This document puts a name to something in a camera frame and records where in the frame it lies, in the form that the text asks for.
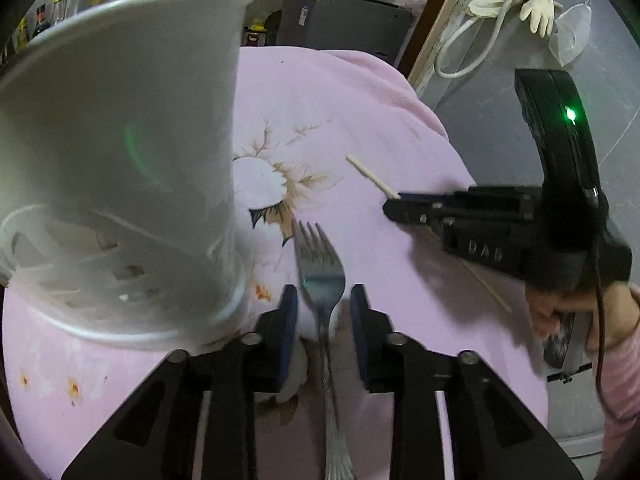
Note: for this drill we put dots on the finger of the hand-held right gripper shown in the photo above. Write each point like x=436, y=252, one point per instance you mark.
x=410, y=210
x=480, y=196

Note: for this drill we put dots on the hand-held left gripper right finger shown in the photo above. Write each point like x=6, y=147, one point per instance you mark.
x=358, y=325

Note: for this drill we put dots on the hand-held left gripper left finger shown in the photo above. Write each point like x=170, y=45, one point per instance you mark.
x=288, y=320

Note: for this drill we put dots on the wooden chopstick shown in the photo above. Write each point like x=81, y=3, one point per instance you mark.
x=372, y=177

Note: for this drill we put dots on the metal fork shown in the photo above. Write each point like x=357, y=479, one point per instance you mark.
x=320, y=280

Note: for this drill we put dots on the white plastic utensil holder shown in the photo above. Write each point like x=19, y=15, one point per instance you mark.
x=125, y=135

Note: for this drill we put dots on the person's right hand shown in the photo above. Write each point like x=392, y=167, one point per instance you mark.
x=620, y=310

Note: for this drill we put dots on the pink floral blanket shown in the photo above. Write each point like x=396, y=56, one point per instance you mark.
x=350, y=110

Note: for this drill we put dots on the dark grey cabinet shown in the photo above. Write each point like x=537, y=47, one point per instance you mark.
x=345, y=25

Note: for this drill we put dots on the white rubber gloves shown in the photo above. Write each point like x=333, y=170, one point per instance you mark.
x=537, y=2

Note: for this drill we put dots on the glass bottles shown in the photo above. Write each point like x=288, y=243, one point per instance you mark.
x=50, y=12

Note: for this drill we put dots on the wooden door frame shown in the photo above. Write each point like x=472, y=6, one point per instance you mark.
x=435, y=20

